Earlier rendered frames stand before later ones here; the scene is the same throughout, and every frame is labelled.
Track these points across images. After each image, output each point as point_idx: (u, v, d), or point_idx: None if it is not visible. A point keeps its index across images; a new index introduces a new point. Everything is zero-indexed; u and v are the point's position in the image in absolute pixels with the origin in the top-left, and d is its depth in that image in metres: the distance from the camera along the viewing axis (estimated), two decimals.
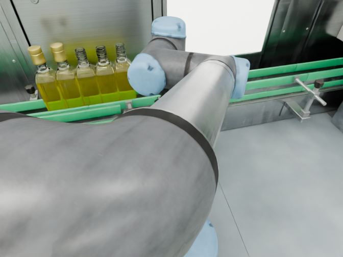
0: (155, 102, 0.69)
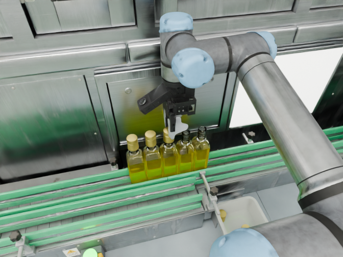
0: (172, 107, 0.67)
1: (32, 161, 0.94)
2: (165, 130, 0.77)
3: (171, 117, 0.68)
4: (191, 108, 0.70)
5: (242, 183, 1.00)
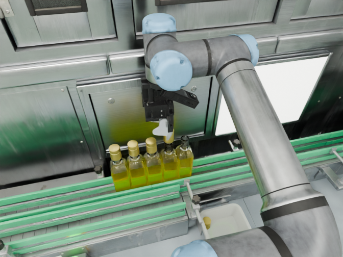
0: None
1: (19, 169, 0.95)
2: (147, 140, 0.79)
3: None
4: None
5: (227, 190, 1.01)
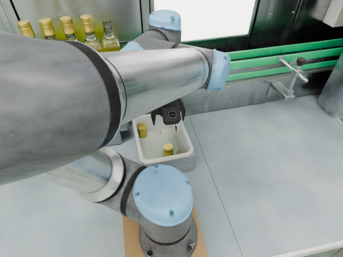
0: (180, 97, 0.70)
1: None
2: (61, 18, 0.72)
3: (183, 104, 0.72)
4: None
5: None
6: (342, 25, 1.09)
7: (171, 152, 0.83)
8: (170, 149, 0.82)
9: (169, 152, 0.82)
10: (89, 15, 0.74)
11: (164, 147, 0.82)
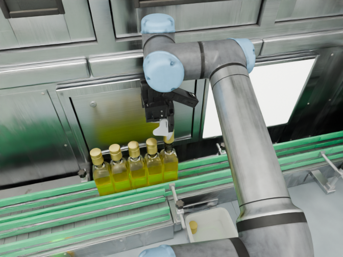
0: None
1: (2, 173, 0.94)
2: (129, 145, 0.78)
3: None
4: None
5: (214, 194, 1.00)
6: None
7: None
8: None
9: (173, 131, 0.79)
10: (153, 139, 0.79)
11: None
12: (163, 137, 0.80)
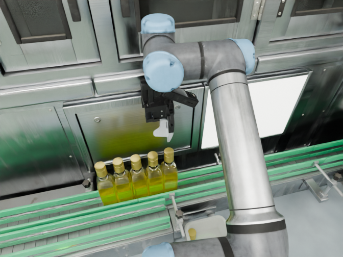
0: None
1: (10, 182, 0.98)
2: (131, 158, 0.82)
3: None
4: None
5: (213, 202, 1.05)
6: None
7: (172, 151, 0.86)
8: (172, 149, 0.85)
9: (173, 152, 0.86)
10: (154, 153, 0.84)
11: (170, 153, 0.84)
12: (164, 157, 0.87)
